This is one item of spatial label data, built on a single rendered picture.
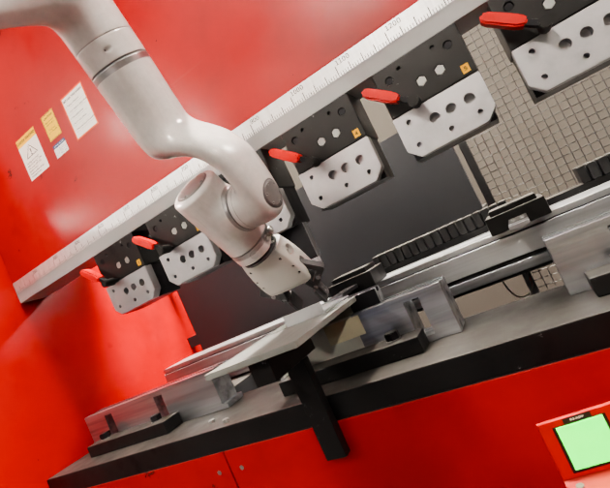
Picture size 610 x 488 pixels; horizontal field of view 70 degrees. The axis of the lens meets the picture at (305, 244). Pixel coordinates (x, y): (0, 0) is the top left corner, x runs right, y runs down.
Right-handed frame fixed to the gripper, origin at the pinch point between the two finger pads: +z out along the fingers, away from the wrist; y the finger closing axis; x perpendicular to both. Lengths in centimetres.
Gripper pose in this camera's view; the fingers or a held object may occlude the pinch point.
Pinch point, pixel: (308, 296)
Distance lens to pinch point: 86.3
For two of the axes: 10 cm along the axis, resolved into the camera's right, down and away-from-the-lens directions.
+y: -8.1, 4.0, 4.3
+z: 5.9, 6.1, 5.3
